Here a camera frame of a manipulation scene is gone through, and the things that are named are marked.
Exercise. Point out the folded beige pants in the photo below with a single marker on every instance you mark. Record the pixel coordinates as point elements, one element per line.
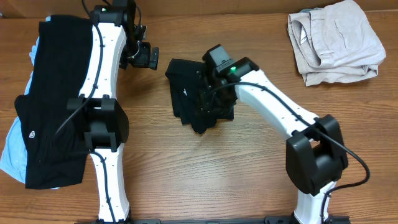
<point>335,44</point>

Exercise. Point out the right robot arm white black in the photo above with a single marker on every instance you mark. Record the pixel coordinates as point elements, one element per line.
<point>314,155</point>

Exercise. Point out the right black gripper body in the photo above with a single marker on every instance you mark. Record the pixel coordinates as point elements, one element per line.
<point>205,90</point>

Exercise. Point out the black t-shirt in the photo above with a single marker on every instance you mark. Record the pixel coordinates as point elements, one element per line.
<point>185,83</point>

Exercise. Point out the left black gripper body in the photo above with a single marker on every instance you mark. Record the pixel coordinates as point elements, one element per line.
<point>153,58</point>

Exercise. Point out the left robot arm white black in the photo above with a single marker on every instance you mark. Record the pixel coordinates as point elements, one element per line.
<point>98,118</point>

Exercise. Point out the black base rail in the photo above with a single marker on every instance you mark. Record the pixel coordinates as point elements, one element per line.
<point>211,221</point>

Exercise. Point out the black polo shirt with logo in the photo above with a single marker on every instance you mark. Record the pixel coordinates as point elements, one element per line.
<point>55,155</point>

